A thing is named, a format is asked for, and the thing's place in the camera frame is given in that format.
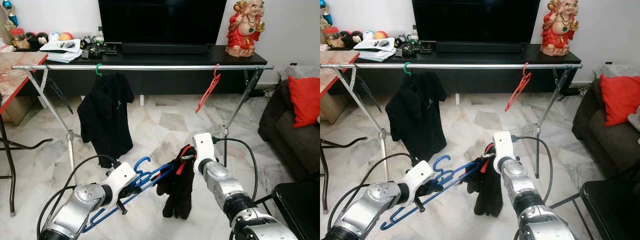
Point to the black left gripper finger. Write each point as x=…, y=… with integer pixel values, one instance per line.
x=147, y=191
x=450, y=178
x=150, y=180
x=447, y=189

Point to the jar with red lid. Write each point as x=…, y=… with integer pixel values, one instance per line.
x=332, y=38
x=18, y=39

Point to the small white cup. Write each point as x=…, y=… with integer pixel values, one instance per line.
x=54, y=36
x=368, y=35

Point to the bottle with white cap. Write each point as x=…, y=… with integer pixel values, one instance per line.
x=414, y=35
x=100, y=36

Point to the black television console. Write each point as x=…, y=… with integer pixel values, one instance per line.
x=475, y=82
x=160, y=82

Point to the dark grey fabric sofa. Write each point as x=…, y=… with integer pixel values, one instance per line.
x=295, y=145
x=605, y=140

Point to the red laughing Buddha statue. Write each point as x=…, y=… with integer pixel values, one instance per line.
x=557, y=35
x=244, y=35

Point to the green hanger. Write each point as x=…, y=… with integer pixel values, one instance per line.
x=405, y=69
x=96, y=70

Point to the black garment with red trim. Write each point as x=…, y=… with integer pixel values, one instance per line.
x=177, y=192
x=487, y=195

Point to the black folding chair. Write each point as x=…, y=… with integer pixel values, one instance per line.
x=300, y=210
x=615, y=210

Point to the lace covered side table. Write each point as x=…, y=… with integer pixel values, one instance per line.
x=300, y=71
x=617, y=70

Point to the marble top folding table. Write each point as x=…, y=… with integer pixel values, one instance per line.
x=332, y=72
x=12, y=80

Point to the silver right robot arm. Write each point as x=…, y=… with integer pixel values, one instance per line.
x=520, y=185
x=225, y=185

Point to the red plastic hanger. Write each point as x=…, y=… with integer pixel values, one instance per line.
x=208, y=92
x=517, y=92

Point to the blue plastic hanger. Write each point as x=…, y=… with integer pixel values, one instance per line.
x=150, y=176
x=452, y=175

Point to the black soundbar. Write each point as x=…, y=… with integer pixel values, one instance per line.
x=479, y=47
x=165, y=48

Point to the trophy with blue ball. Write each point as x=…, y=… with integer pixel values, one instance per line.
x=327, y=17
x=12, y=19

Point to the black shirt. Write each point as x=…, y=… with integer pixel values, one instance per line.
x=107, y=120
x=417, y=117

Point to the white paper stack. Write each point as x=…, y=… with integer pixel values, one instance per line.
x=375, y=46
x=60, y=47

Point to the black television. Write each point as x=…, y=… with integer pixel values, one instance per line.
x=160, y=22
x=475, y=22

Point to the orange ball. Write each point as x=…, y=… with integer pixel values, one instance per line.
x=381, y=35
x=66, y=37

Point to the grey seal plush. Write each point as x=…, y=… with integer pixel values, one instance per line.
x=635, y=117

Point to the steel clothes rack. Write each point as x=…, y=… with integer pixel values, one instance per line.
x=475, y=65
x=165, y=67

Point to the red cushion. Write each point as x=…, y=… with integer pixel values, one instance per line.
x=620, y=97
x=305, y=100

